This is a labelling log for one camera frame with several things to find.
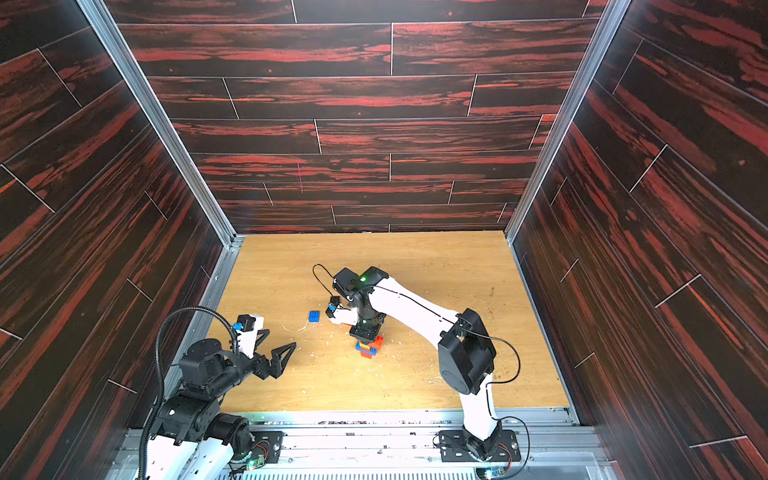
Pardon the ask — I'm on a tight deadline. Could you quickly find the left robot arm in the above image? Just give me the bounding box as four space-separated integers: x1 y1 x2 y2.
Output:
137 338 297 479

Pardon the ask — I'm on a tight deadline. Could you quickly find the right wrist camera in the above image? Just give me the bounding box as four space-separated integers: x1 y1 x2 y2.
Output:
325 303 359 325

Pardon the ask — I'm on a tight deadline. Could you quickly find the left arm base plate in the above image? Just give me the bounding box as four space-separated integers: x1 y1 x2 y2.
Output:
230 431 285 468

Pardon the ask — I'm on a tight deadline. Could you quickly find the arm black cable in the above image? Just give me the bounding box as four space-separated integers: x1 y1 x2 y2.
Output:
136 305 241 480
311 263 532 475

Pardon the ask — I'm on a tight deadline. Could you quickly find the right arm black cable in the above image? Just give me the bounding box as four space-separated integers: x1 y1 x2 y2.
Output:
311 263 532 475

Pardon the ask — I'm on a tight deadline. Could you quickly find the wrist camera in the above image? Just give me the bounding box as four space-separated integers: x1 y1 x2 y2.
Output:
233 314 264 358
325 303 359 325

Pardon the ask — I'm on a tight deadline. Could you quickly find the blue long lego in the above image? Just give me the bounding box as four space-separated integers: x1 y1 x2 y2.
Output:
355 342 378 356

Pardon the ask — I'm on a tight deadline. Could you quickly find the aluminium corner post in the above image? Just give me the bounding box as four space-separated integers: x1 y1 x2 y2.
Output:
76 0 238 246
505 0 631 252

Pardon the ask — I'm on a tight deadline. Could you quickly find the left aluminium corner post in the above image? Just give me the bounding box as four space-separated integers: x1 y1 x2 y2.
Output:
76 0 238 246

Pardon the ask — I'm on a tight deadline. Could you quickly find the right aluminium corner post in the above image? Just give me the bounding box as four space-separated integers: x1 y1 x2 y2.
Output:
505 0 631 252

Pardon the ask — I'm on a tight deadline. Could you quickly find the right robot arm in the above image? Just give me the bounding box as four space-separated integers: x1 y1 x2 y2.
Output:
326 266 502 461

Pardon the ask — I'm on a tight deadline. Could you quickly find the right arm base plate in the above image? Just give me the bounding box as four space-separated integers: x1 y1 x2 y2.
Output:
436 428 522 463

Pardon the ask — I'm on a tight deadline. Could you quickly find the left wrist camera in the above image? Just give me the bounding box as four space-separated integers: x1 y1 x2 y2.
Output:
233 314 264 358

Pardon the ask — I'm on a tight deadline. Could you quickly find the red long lego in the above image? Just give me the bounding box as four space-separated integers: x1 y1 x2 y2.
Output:
368 336 383 349

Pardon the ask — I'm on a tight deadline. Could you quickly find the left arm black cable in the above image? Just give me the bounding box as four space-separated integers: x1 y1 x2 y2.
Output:
136 305 241 480

